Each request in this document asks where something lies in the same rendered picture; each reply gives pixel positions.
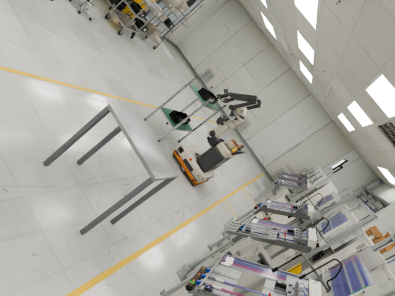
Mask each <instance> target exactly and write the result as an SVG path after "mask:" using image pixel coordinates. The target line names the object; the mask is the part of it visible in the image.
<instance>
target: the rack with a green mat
mask: <svg viewBox="0 0 395 296"><path fill-rule="evenodd" d="M196 78H197V77H196V76H195V77H194V78H193V79H192V80H190V81H189V82H188V83H187V84H185V85H184V86H183V87H182V88H181V89H179V90H178V91H177V92H176V93H175V94H174V95H172V96H171V97H170V98H169V99H168V100H167V101H165V102H164V103H163V104H161V105H160V106H159V107H158V108H157V109H156V110H154V111H153V112H152V113H151V114H150V115H149V116H147V117H146V118H144V120H145V121H146V120H147V119H148V118H150V117H151V116H152V115H153V114H154V113H156V112H157V111H158V110H160V111H161V112H162V114H163V115H164V117H165V118H166V120H167V121H168V122H166V124H170V126H171V127H172V129H171V130H170V131H168V132H167V133H166V134H165V135H164V136H162V137H161V138H160V139H158V142H160V141H161V140H162V139H163V138H165V137H166V136H167V135H168V134H170V133H171V132H172V131H174V130H178V131H184V132H189V133H188V134H187V135H186V136H184V137H183V138H181V139H180V140H179V141H178V142H179V143H180V142H181V141H182V140H183V139H185V138H186V137H187V136H189V135H190V134H191V133H192V132H194V131H195V130H196V129H197V128H199V127H200V126H201V125H203V124H204V123H205V122H207V121H208V120H209V119H210V118H212V117H213V116H214V115H215V114H217V113H218V112H220V111H221V110H222V109H223V108H225V107H226V105H224V106H223V107H221V108H220V109H218V108H217V107H216V105H215V104H214V105H213V104H211V103H209V102H210V101H211V100H212V98H210V99H209V100H207V101H204V100H203V99H202V98H201V96H200V94H199V93H198V91H199V90H200V88H198V87H196V86H194V85H192V84H191V83H192V82H193V81H194V80H195V79H196ZM187 86H189V87H190V89H191V90H192V92H193V93H194V94H195V96H196V97H197V98H196V99H195V100H194V101H193V102H192V103H190V104H189V105H187V106H186V107H185V108H184V109H183V110H181V111H180V112H183V111H185V110H186V109H187V108H188V107H189V106H191V105H192V104H193V103H195V102H196V101H197V100H199V102H200V103H201V104H202V105H201V106H200V107H199V108H197V109H196V110H195V111H194V112H192V113H191V114H190V115H189V116H188V117H186V118H185V119H183V120H182V121H181V122H180V123H175V122H174V121H173V120H172V118H171V117H170V116H169V114H170V113H171V112H172V111H173V110H171V109H167V108H164V107H163V106H164V105H165V104H167V102H169V101H170V100H171V99H173V98H174V97H175V96H176V95H177V94H178V93H180V92H181V91H182V90H183V89H184V88H185V87H187ZM202 107H206V108H208V109H211V110H214V111H216V112H215V113H214V114H213V115H211V116H210V117H209V118H207V119H206V120H205V121H204V122H202V123H201V124H200V125H198V126H197V127H196V128H194V129H192V128H191V127H190V125H189V124H182V123H183V122H185V121H186V120H188V118H190V117H191V116H192V115H194V114H195V113H196V112H197V111H199V110H200V109H201V108H202Z"/></svg>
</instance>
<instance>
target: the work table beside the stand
mask: <svg viewBox="0 0 395 296"><path fill-rule="evenodd" d="M110 112H111V114H112V116H113V117H114V119H115V120H116V122H117V124H118V127H117V128H115V129H114V130H113V131H112V132H110V133H109V134H108V135H107V136H106V137H105V138H104V139H102V140H101V141H100V142H99V143H98V144H97V145H96V146H94V147H93V148H92V149H90V151H88V152H87V153H86V154H85V155H84V156H82V157H81V158H80V159H79V160H78V161H77V163H78V165H81V164H83V163H84V162H85V161H87V160H88V159H89V158H90V157H91V156H92V155H93V154H95V153H96V152H97V151H98V150H99V149H100V148H102V147H103V146H104V145H105V144H107V142H109V141H110V140H111V139H113V138H114V137H115V136H116V135H117V134H118V133H119V132H121V131H122V132H123V134H124V135H125V137H126V138H127V140H128V142H129V143H130V145H131V146H132V148H133V150H134V151H135V153H136V155H137V156H138V158H139V160H140V161H141V163H142V164H143V166H144V168H145V169H146V171H147V173H148V174H149V175H150V178H148V179H147V180H145V181H144V182H143V183H142V184H140V185H139V186H137V188H135V189H134V190H132V191H131V192H130V193H129V194H127V195H126V196H125V197H123V198H122V199H120V200H119V201H118V202H117V203H115V204H114V205H113V206H112V207H110V208H109V209H107V210H106V211H105V212H104V213H102V214H101V215H100V216H98V217H97V218H96V219H94V220H93V221H92V222H90V223H89V224H88V225H87V226H85V227H84V228H83V229H81V230H80V233H81V235H84V234H86V233H87V232H88V231H90V230H91V229H93V228H94V227H95V226H97V225H98V224H99V223H100V222H102V221H103V220H104V219H106V218H107V217H108V216H110V215H111V214H112V213H114V212H115V211H116V210H117V209H119V208H120V207H122V206H123V205H124V204H126V203H127V202H128V201H129V200H131V199H132V198H134V197H135V196H136V195H138V194H139V193H140V192H141V191H143V190H144V189H145V188H147V187H148V186H150V185H151V184H152V183H153V182H155V181H158V180H164V179H165V180H164V181H163V182H161V183H160V184H158V185H157V186H156V187H155V188H153V189H152V190H151V191H149V192H148V193H146V194H145V195H144V196H143V197H141V198H140V199H139V200H137V201H136V202H134V203H133V204H132V205H131V206H129V207H128V208H127V209H125V210H124V211H123V212H121V213H120V214H118V215H117V216H116V217H115V218H113V219H112V220H111V223H112V224H115V223H116V222H118V221H119V220H120V219H122V218H123V217H124V216H126V215H127V214H128V213H130V212H131V211H132V210H134V209H135V208H137V207H138V206H139V205H141V204H142V203H143V202H144V201H146V200H147V199H149V198H150V197H152V196H153V195H154V194H155V193H157V192H158V191H159V190H161V189H162V188H164V187H165V186H166V185H168V184H169V183H170V182H172V181H173V180H174V179H176V178H177V177H179V176H180V174H179V173H178V171H177V170H176V168H175V167H174V165H173V164H172V162H171V160H170V159H169V158H168V156H167V154H166V153H165V151H164V150H163V148H162V146H161V145H160V143H159V142H158V140H157V138H156V137H155V135H154V134H153V132H152V131H151V129H150V128H149V126H148V124H147V123H146V122H145V120H144V118H143V117H142V115H141V114H140V112H139V111H137V110H133V109H128V108H125V107H121V106H117V105H112V104H108V105H107V106H106V107H105V108H104V109H102V110H101V111H100V112H99V113H98V114H97V115H96V116H95V117H94V118H93V119H91V120H90V121H89V122H88V123H87V124H86V125H84V127H83V128H81V129H80V130H79V131H78V132H77V133H75V134H74V135H73V136H72V137H71V138H70V139H69V140H68V141H67V142H65V143H64V144H63V145H62V146H61V147H60V148H59V149H58V150H57V151H55V152H54V153H53V154H52V155H51V156H49V157H48V158H47V159H46V160H45V161H44V162H43V164H44V166H49V165H50V164H52V163H53V162H54V161H55V160H56V159H57V158H58V157H59V156H61V155H62V154H63V153H64V152H65V151H67V150H68V149H69V148H70V147H71V146H72V145H73V144H74V143H76V142H77V141H78V140H79V139H80V138H81V137H82V136H83V135H85V134H86V133H87V132H88V131H89V130H91V128H93V127H94V126H95V125H96V124H97V123H98V122H100V121H101V120H102V119H103V118H104V117H105V116H106V115H107V114H108V113H110Z"/></svg>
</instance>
